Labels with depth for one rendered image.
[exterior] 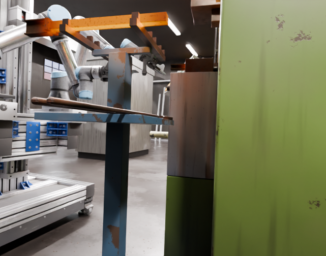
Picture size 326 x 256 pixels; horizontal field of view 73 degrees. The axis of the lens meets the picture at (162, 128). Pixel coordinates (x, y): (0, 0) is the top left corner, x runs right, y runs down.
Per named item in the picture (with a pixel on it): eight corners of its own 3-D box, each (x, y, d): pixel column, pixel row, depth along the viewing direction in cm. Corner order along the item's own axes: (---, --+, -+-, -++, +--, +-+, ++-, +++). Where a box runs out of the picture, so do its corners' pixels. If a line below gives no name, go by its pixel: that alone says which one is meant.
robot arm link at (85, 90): (89, 100, 138) (89, 83, 138) (94, 99, 128) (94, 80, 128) (76, 99, 133) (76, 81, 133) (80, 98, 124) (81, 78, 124)
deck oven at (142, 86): (111, 150, 586) (113, 72, 585) (151, 153, 542) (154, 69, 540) (64, 156, 442) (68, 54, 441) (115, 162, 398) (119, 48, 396)
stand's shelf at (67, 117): (33, 119, 59) (34, 112, 59) (107, 123, 98) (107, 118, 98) (140, 123, 52) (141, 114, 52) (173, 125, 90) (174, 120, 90)
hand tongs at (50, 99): (50, 104, 32) (50, 96, 32) (28, 104, 33) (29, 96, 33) (172, 120, 88) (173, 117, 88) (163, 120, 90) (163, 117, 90)
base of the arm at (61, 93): (42, 102, 155) (42, 88, 155) (59, 104, 169) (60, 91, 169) (58, 102, 149) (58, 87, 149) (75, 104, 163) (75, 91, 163)
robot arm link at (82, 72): (81, 82, 134) (82, 67, 134) (97, 82, 132) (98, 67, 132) (73, 79, 127) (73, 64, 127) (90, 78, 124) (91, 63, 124)
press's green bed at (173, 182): (162, 283, 96) (166, 175, 96) (176, 240, 133) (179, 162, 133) (306, 312, 84) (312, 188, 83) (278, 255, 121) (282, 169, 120)
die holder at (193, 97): (166, 175, 96) (170, 72, 96) (179, 162, 133) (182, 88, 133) (312, 188, 83) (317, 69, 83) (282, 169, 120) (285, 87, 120)
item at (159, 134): (149, 138, 156) (149, 130, 156) (151, 137, 161) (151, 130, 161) (213, 141, 146) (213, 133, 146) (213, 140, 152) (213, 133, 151)
